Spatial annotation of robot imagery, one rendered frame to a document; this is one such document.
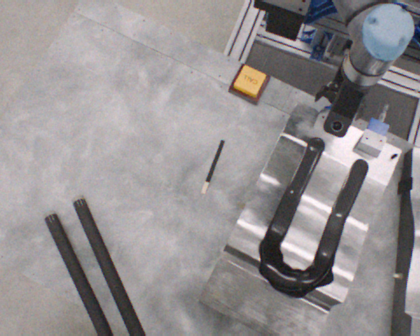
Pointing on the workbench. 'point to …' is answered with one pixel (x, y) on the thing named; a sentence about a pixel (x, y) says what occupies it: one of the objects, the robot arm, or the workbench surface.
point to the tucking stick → (213, 166)
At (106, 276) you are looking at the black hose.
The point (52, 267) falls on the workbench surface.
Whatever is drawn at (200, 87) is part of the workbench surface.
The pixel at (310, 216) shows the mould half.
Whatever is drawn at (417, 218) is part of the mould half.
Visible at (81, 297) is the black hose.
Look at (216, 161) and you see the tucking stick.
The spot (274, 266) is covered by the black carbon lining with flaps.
